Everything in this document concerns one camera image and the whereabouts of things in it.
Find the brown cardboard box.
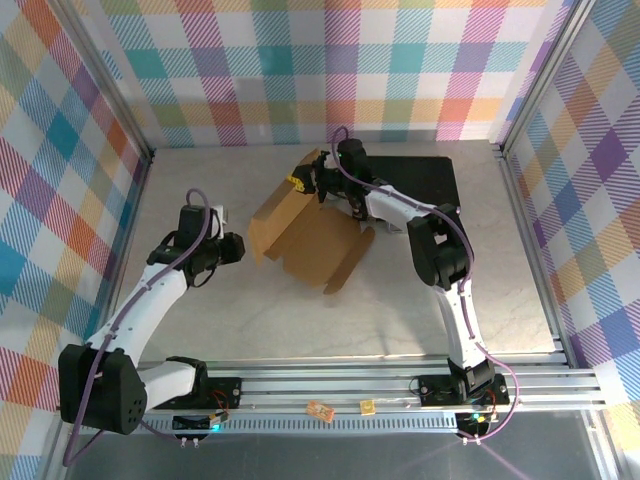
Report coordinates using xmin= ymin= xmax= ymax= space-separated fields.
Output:
xmin=248 ymin=147 xmax=376 ymax=296

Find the black case with metal trim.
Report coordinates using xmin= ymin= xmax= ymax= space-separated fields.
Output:
xmin=367 ymin=155 xmax=459 ymax=236

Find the small controller circuit board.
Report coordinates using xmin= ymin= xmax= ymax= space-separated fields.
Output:
xmin=457 ymin=407 xmax=501 ymax=437
xmin=172 ymin=408 xmax=231 ymax=435

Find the orange printed packet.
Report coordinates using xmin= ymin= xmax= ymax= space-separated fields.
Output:
xmin=305 ymin=399 xmax=335 ymax=422

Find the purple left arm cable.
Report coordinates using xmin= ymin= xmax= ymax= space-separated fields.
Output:
xmin=62 ymin=187 xmax=221 ymax=467

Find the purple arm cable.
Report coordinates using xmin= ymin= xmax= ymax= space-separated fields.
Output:
xmin=62 ymin=187 xmax=221 ymax=467
xmin=330 ymin=125 xmax=521 ymax=444

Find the aluminium side rail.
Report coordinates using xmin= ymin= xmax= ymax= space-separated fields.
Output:
xmin=87 ymin=147 xmax=156 ymax=374
xmin=497 ymin=144 xmax=574 ymax=369

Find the aluminium mounting rail frame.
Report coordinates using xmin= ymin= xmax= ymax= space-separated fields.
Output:
xmin=53 ymin=352 xmax=609 ymax=416

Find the perforated metal cable duct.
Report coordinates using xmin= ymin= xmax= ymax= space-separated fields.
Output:
xmin=79 ymin=417 xmax=461 ymax=434

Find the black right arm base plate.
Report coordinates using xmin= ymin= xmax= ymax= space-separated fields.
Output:
xmin=417 ymin=374 xmax=511 ymax=406

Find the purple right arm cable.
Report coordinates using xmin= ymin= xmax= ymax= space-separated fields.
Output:
xmin=330 ymin=125 xmax=521 ymax=444

